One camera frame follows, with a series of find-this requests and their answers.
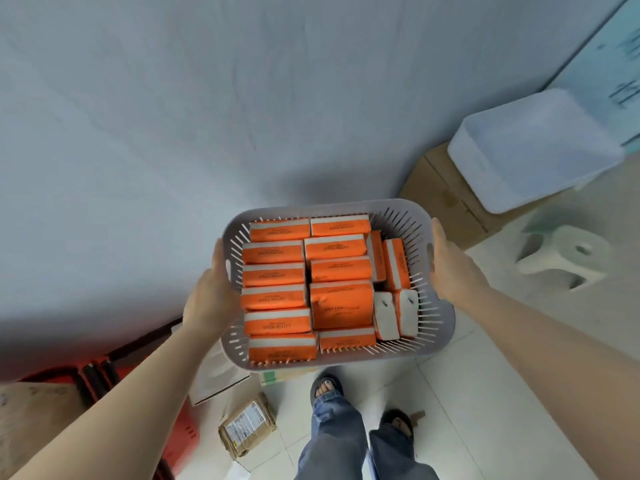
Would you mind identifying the person's left hand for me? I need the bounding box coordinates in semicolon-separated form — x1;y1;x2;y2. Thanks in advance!
182;239;242;341

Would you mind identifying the person's right hand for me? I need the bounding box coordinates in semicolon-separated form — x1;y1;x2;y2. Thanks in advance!
428;218;491;311

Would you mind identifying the grey slotted plastic basket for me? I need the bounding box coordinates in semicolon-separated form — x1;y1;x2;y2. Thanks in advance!
221;198;457;372

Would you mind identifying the person's right forearm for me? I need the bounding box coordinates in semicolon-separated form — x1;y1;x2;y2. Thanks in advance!
464;287;640;480

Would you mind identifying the person's left forearm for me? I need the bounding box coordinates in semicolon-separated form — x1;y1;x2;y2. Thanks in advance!
10;319;227;480

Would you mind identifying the brown cardboard box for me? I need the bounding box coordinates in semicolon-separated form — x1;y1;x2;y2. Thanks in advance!
399;142;553;251

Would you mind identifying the pile of orange tissue packets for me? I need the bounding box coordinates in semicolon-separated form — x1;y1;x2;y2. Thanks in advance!
240;214;420;366

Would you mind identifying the white plastic stool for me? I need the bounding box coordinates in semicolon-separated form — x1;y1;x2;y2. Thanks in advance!
516;224;614;292

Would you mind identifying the green and white packet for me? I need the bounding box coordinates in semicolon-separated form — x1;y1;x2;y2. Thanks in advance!
257;367;321;388

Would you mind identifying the white plastic storage bin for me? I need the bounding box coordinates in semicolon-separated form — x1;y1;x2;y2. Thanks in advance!
447;88;626;215

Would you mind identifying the person's left sandal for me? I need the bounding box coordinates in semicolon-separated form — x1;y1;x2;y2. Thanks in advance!
309;373;345;408

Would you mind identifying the person's sandal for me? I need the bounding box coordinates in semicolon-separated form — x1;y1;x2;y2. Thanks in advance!
379;408;415;441
309;373;345;408

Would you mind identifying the small labelled cardboard parcel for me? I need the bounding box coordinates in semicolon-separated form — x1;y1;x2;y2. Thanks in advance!
218;393;278;461

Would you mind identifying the person's right sandal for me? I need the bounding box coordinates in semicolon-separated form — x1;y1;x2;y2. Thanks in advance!
379;408;415;441

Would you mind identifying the person's left leg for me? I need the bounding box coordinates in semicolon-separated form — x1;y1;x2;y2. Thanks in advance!
294;390;371;480

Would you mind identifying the person's leg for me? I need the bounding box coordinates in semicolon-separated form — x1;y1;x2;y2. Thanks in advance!
294;390;371;480
368;423;441;480

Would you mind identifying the person's right leg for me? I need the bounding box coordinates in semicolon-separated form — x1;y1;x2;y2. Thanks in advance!
368;423;441;480

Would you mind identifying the light blue board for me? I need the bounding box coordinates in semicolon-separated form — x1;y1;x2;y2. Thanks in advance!
546;0;640;156

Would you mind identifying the large brown cardboard carton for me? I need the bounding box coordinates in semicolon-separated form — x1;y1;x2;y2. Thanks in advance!
0;382;87;480

